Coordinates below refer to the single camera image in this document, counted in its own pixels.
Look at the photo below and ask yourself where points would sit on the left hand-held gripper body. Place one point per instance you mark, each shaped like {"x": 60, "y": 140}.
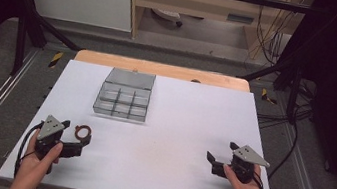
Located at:
{"x": 49, "y": 129}

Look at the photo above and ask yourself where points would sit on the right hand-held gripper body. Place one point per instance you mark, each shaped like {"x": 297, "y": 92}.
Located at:
{"x": 243, "y": 164}

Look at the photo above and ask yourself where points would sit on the clear plastic compartment box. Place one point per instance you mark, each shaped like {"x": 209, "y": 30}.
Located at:
{"x": 123, "y": 99}

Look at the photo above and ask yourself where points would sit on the person's left hand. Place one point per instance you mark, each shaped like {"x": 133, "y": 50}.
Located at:
{"x": 34, "y": 163}

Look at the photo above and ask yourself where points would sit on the yellow black floor tape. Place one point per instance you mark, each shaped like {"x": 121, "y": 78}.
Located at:
{"x": 268, "y": 96}
{"x": 55, "y": 59}

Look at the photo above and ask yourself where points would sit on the wooden desk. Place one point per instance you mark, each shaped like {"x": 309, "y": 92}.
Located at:
{"x": 200, "y": 5}

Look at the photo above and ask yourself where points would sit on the black metal frame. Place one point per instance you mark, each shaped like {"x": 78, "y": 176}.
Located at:
{"x": 29, "y": 19}

